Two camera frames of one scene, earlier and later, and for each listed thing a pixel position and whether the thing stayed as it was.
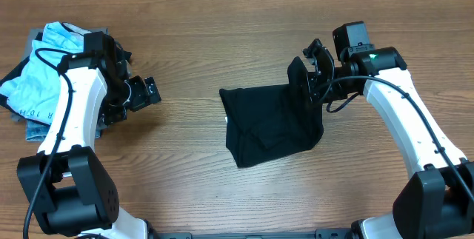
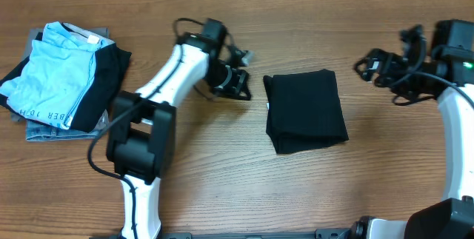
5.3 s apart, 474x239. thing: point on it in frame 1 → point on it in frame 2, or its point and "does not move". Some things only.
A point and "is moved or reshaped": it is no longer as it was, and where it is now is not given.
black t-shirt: [269, 120] is moved or reshaped
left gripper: [144, 98] → [243, 84]
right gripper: [317, 70] → [382, 66]
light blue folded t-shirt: [35, 92] does not move
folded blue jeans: [36, 131] does not move
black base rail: [329, 233] does not move
